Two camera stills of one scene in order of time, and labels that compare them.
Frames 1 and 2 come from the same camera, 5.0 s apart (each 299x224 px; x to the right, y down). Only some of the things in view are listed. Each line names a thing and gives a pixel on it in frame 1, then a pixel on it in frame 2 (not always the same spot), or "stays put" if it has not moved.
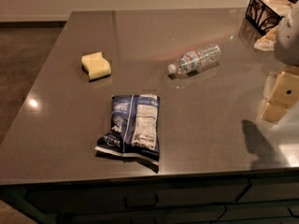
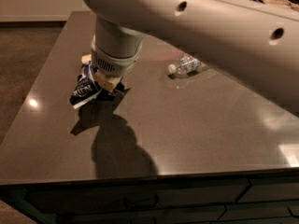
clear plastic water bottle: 193,61 stays put
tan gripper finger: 285,91 to 108,82
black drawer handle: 149,206 stays put
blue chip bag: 135,128 to 88,92
